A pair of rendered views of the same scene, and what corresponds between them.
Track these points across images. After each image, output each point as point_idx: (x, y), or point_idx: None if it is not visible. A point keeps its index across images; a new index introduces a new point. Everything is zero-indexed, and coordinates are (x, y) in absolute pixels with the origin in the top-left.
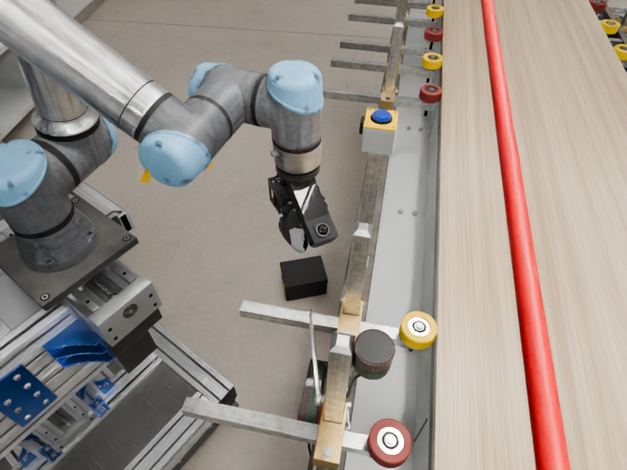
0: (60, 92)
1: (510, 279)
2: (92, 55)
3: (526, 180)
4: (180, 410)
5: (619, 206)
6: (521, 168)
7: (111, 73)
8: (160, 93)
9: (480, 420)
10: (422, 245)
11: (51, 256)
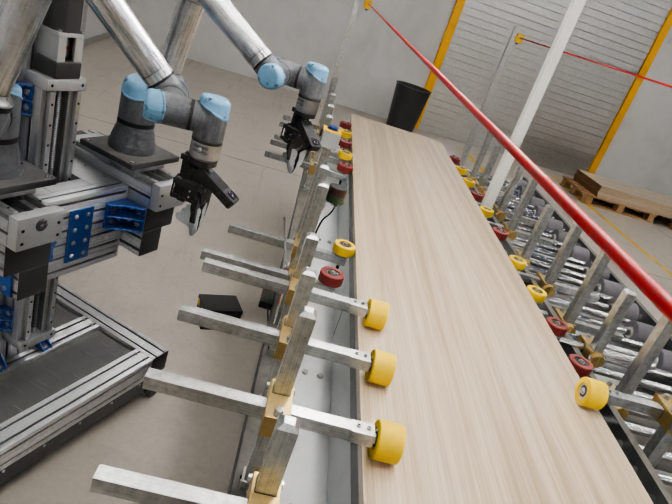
0: (181, 57)
1: (396, 242)
2: (251, 30)
3: (406, 213)
4: (120, 358)
5: (458, 233)
6: (403, 208)
7: (257, 38)
8: (271, 52)
9: (380, 277)
10: None
11: (137, 144)
